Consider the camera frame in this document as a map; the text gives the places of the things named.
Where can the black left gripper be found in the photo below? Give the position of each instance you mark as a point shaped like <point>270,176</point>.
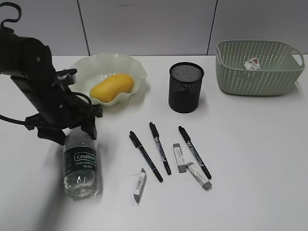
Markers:
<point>58,108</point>

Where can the grey white eraser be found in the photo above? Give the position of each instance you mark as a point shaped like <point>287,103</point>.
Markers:
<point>181,164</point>
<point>199,175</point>
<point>138,191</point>

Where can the black mesh pen holder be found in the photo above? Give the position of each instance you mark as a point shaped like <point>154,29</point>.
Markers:
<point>184,87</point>

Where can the pale green wavy plate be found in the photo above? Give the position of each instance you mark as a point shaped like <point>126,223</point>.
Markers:
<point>93,70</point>

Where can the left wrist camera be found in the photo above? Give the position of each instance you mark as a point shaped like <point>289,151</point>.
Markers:
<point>66,76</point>

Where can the clear water bottle green label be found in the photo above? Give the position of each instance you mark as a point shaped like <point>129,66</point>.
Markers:
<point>80,170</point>

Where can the black marker pen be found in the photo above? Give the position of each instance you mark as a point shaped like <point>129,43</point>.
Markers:
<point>155,135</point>
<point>142,150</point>
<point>193,150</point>

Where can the waste paper ball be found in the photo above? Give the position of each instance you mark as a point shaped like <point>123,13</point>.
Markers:
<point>252,64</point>

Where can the yellow mango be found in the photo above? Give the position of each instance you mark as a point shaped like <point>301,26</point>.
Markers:
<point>113,85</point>

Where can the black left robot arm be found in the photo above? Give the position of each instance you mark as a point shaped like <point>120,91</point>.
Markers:
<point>29,64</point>

